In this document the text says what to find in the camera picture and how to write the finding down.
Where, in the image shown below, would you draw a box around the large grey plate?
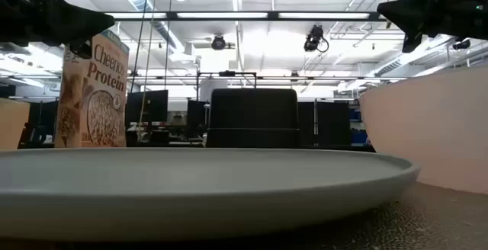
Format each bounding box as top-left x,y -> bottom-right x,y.
0,146 -> 421,242

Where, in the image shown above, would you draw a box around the Cheerios Protein cereal box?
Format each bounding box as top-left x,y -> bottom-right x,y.
54,30 -> 130,149

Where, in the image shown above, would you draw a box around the large pale bowl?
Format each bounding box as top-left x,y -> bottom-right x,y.
359,66 -> 488,196

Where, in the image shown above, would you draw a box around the small black ceiling fixture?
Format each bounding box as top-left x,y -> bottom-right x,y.
452,38 -> 472,51

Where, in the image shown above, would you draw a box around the black plastic container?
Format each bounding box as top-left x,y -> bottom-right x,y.
205,88 -> 301,149

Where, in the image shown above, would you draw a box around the wide black monitor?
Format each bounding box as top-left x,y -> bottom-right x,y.
124,89 -> 169,129

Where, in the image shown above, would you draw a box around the thin yellowish hanging cable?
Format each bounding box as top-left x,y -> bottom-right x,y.
136,0 -> 159,133

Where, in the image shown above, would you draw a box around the black overhead camera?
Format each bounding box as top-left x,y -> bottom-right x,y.
303,24 -> 329,53

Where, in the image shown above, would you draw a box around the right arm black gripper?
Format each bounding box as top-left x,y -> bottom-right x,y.
376,0 -> 488,54

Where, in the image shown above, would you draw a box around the thin dark hanging cable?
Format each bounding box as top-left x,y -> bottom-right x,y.
163,0 -> 175,91

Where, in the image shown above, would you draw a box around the black background rig frame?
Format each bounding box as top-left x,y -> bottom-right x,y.
196,70 -> 258,102

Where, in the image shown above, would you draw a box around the black hanging cable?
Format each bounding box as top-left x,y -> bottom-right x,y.
129,0 -> 153,93

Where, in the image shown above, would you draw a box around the black office chair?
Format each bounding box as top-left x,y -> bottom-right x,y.
18,122 -> 47,146

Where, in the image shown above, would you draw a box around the black partition panel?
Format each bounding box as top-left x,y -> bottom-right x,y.
316,101 -> 352,147
298,101 -> 316,147

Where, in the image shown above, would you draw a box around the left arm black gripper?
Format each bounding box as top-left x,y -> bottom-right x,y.
0,0 -> 116,59

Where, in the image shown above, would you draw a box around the round black ceiling camera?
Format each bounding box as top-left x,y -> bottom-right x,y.
210,34 -> 227,51

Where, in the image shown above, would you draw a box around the orange plastic cup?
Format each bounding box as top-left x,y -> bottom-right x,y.
0,97 -> 31,152

